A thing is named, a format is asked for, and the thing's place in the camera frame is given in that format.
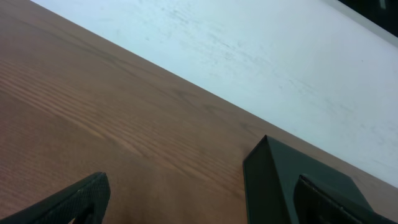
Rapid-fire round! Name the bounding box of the black box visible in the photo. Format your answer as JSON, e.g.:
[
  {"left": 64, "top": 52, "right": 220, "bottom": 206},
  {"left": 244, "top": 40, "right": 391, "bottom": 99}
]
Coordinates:
[{"left": 243, "top": 136, "right": 373, "bottom": 224}]

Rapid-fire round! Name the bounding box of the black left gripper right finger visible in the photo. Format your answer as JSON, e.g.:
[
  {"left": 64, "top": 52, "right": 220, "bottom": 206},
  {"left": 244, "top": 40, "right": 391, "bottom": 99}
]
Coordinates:
[{"left": 294, "top": 174, "right": 396, "bottom": 224}]

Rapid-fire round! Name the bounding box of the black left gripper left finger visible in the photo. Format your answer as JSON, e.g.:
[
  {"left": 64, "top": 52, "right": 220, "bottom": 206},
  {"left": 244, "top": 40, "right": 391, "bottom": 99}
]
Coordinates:
[{"left": 1, "top": 172, "right": 111, "bottom": 224}]

